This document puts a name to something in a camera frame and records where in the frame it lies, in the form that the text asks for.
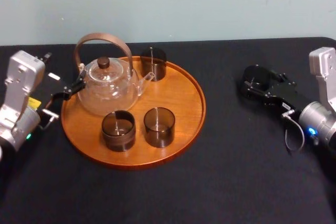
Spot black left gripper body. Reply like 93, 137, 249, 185
27, 62, 66, 137

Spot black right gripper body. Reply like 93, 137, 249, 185
264, 78, 303, 119

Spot round wooden tray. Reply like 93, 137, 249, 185
60, 56, 207, 170

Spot glass teapot lid wooden knob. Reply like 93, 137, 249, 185
89, 56, 124, 82

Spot smoked glass cup dark sleeve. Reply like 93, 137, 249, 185
140, 47, 167, 82
101, 110, 137, 153

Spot black table cloth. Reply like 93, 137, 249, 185
0, 36, 336, 224

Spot glass teapot with wooden handle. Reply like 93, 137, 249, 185
73, 33, 156, 117

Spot right gripper thin dark cable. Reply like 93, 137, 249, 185
281, 110, 306, 154

